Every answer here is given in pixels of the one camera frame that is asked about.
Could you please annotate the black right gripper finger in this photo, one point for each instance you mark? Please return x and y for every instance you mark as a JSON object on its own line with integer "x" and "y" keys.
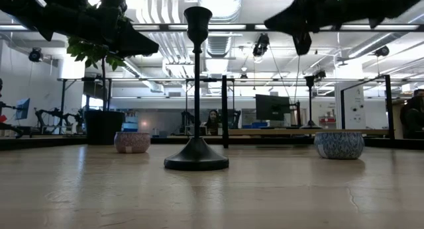
{"x": 295, "y": 17}
{"x": 302, "y": 43}

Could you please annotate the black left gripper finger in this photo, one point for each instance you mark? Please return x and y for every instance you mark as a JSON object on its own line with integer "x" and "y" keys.
{"x": 136, "y": 43}

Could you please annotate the black metal candlestick holder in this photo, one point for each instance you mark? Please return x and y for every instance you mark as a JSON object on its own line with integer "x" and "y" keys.
{"x": 196, "y": 156}
{"x": 310, "y": 81}

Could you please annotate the pink patterned candle tin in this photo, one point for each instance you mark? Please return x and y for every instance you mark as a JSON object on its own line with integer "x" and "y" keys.
{"x": 132, "y": 143}

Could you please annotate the blue patterned candle tin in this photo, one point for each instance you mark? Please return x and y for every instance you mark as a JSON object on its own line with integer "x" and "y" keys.
{"x": 339, "y": 145}

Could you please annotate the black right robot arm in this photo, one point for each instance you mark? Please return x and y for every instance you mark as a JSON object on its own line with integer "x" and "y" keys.
{"x": 401, "y": 2}

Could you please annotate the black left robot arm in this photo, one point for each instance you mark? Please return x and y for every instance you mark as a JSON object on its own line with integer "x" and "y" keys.
{"x": 20, "y": 4}

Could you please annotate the black overhead light bar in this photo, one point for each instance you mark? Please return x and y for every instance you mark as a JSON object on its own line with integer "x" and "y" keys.
{"x": 155, "y": 27}

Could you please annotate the black ceiling spotlight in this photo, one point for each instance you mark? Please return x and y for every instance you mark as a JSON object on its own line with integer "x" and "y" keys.
{"x": 261, "y": 45}
{"x": 34, "y": 54}
{"x": 382, "y": 51}
{"x": 319, "y": 75}

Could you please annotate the black monitor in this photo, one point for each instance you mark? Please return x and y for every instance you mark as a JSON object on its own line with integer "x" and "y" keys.
{"x": 271, "y": 106}

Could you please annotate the white panel board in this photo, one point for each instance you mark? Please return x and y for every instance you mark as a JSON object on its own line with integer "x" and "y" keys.
{"x": 356, "y": 103}

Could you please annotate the blue storage crate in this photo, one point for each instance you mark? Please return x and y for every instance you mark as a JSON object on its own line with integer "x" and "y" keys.
{"x": 130, "y": 125}

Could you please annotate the green potted plant black pot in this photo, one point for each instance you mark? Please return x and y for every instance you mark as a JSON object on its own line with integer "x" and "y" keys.
{"x": 104, "y": 126}

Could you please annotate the small blue screen monitor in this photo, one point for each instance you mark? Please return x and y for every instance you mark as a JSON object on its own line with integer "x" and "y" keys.
{"x": 22, "y": 109}

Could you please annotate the person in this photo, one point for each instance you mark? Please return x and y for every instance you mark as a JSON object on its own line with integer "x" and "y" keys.
{"x": 412, "y": 116}
{"x": 213, "y": 118}

